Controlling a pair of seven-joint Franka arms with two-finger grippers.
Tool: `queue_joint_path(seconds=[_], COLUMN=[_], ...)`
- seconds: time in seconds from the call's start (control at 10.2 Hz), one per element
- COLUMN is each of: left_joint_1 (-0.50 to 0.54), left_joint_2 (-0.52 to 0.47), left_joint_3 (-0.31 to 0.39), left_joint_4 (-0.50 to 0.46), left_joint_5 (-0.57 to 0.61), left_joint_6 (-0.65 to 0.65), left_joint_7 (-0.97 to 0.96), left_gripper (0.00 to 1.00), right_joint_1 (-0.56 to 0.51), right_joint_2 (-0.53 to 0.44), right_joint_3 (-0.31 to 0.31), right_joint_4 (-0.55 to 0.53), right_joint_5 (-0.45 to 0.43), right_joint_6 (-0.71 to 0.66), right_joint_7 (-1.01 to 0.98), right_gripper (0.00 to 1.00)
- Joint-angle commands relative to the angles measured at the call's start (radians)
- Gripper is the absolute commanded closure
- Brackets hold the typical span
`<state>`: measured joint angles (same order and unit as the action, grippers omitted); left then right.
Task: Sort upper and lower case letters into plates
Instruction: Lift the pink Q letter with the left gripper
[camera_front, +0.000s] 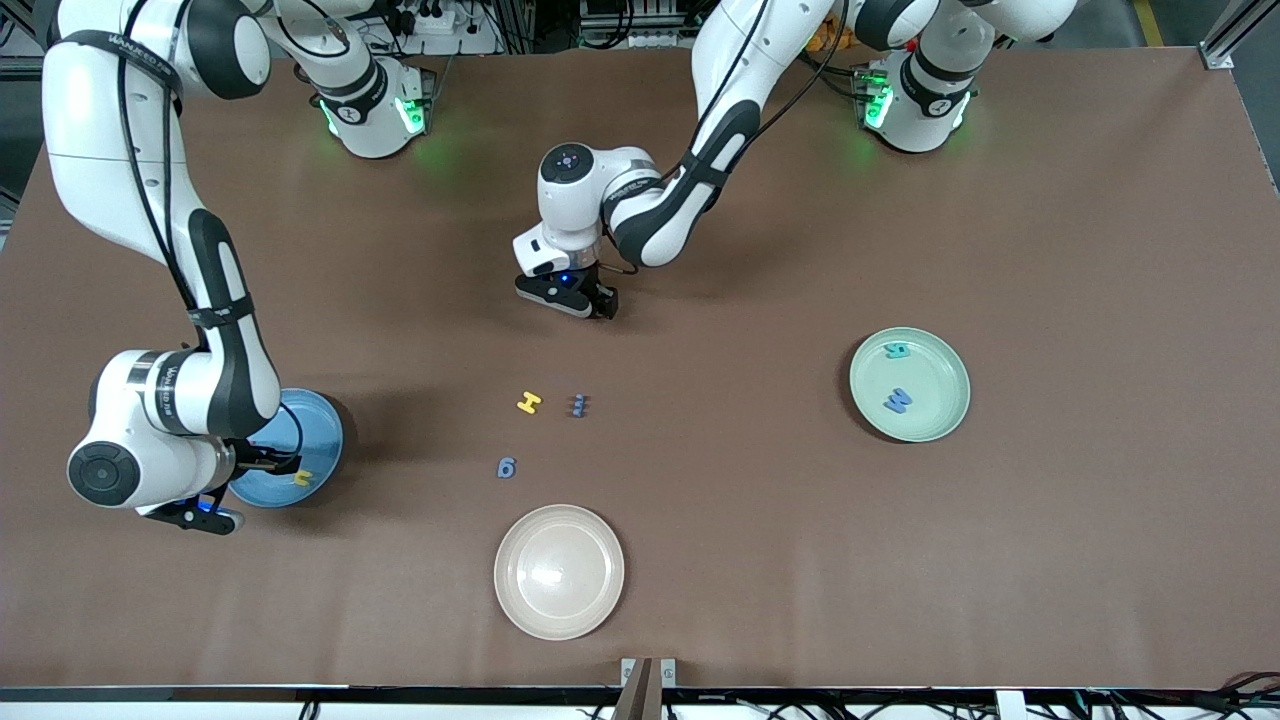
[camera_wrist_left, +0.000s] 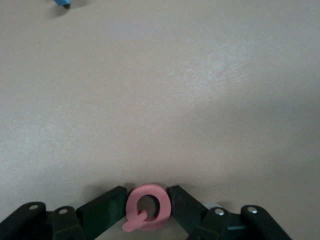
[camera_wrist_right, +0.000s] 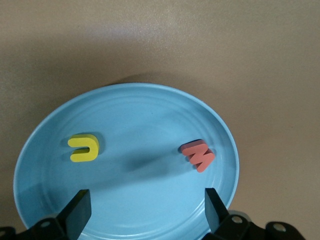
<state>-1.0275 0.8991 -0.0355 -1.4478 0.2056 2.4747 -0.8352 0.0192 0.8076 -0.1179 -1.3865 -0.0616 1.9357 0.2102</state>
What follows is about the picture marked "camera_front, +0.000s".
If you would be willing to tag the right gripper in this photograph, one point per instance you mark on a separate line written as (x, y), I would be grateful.
(258, 459)

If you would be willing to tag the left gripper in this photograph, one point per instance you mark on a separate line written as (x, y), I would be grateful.
(604, 297)

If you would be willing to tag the blue foam letter M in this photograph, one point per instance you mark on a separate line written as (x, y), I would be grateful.
(898, 401)

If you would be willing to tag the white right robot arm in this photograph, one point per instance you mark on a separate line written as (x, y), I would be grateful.
(100, 130)

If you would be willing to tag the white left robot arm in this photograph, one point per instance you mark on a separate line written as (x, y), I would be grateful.
(570, 200)

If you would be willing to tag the blue plate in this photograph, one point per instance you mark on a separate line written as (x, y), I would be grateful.
(320, 430)

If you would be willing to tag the yellow foam letter H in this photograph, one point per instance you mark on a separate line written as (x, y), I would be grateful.
(529, 403)

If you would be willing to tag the blue foam letter g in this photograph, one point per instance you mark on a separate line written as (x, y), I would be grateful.
(506, 468)

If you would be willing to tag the long white power strip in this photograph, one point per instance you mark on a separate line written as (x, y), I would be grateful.
(650, 40)

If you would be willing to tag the beige plate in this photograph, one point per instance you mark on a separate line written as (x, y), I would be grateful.
(558, 572)

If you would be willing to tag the green plate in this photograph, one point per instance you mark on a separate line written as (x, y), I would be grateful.
(925, 375)

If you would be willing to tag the orange snack bags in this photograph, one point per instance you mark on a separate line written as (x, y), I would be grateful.
(830, 38)

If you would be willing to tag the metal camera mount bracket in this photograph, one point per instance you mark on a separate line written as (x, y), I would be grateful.
(640, 690)

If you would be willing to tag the aluminium frame post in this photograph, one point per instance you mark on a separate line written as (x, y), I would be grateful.
(1220, 52)

